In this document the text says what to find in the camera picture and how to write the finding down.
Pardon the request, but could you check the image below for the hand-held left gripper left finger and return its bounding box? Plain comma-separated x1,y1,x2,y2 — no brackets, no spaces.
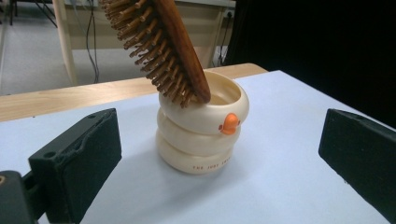
27,107,122,224

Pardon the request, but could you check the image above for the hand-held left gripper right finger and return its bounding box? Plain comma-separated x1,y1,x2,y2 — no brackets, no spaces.
318,108,396,224

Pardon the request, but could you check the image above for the cream ribbed duck cup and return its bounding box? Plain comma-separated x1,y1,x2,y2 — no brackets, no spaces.
155,70,250,175

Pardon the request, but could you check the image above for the wooden paddle hairbrush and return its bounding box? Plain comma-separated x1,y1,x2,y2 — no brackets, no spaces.
99,0,212,109

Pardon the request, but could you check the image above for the light wooden table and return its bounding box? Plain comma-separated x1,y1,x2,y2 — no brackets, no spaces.
0,63,269,123

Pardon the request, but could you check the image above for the dark curtain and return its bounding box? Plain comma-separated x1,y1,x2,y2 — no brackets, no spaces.
227,0,396,129

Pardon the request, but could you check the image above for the black hanging cable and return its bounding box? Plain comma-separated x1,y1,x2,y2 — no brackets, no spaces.
84,0,101,84

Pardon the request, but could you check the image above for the black socket cable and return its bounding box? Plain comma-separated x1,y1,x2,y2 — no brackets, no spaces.
218,12,234,66

